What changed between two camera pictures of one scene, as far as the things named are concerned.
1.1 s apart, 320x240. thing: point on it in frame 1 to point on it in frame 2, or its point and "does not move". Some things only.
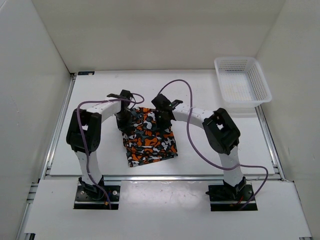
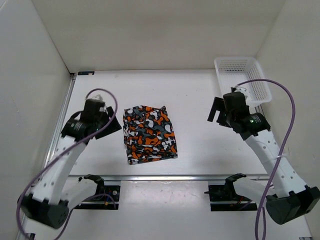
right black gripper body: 162,122 to 228,118
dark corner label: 85,73 does not move
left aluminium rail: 45,171 does not move
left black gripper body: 124,120 to 101,122
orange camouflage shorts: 148,142 does not move
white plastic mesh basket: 241,81 does not move
